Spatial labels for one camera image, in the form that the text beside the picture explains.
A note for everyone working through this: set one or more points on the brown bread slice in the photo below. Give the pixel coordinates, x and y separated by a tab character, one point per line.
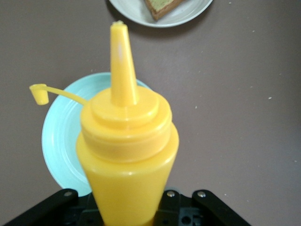
162	9

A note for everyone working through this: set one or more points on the brown table cover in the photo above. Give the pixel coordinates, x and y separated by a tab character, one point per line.
235	117

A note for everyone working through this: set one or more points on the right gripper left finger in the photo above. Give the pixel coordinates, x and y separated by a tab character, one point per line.
58	209

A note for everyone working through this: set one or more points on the mint green plate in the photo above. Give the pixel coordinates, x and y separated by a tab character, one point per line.
61	146

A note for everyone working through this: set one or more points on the yellow mustard squeeze bottle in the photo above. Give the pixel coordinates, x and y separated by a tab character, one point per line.
127	153

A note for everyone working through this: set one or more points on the beige plate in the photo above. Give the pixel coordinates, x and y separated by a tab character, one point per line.
131	14

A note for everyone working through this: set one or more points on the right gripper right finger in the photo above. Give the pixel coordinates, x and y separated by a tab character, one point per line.
207	212

